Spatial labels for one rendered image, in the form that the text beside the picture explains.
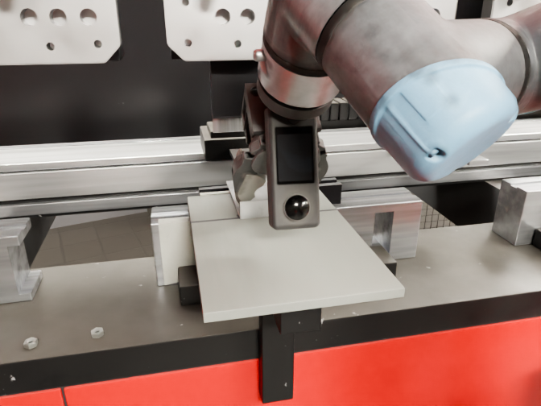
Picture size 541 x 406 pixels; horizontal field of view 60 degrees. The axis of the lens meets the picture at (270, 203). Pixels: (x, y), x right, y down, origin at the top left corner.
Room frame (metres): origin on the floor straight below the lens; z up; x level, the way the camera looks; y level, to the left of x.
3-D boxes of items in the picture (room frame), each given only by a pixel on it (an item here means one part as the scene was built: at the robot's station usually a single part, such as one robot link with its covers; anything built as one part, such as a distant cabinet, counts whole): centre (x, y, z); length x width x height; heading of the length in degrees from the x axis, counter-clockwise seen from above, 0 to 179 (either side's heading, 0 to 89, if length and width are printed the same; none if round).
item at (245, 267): (0.46, 0.00, 1.00); 0.26 x 0.18 x 0.01; 12
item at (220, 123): (0.61, 0.03, 1.13); 0.10 x 0.02 x 0.10; 102
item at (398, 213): (0.62, -0.03, 0.92); 0.39 x 0.06 x 0.10; 102
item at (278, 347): (0.43, -0.01, 0.88); 0.14 x 0.04 x 0.22; 12
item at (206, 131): (0.77, 0.05, 1.01); 0.26 x 0.12 x 0.05; 12
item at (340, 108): (1.04, -0.09, 1.02); 0.37 x 0.06 x 0.04; 102
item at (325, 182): (0.62, 0.00, 0.98); 0.20 x 0.03 x 0.03; 102
